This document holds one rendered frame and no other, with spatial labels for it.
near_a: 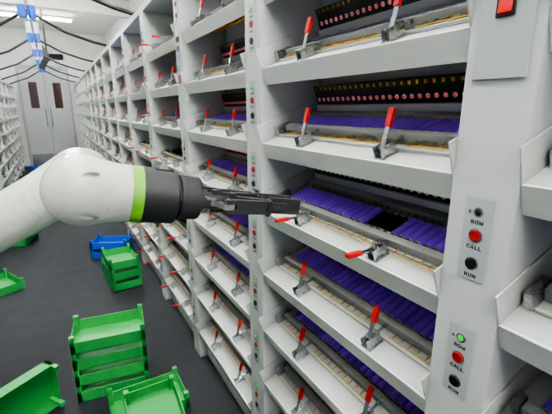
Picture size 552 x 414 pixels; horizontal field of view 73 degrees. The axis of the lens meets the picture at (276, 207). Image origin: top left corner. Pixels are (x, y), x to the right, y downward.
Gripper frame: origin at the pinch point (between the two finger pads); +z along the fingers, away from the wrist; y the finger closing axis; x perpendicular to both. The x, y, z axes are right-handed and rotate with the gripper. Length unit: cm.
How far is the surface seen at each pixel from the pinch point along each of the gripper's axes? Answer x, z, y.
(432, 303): 10.2, 17.8, -25.2
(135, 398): 101, -8, 77
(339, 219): 3.6, 19.1, 4.3
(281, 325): 45, 25, 30
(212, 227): 29, 17, 83
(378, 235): 3.5, 19.5, -8.3
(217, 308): 67, 25, 84
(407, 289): 10.0, 17.4, -19.9
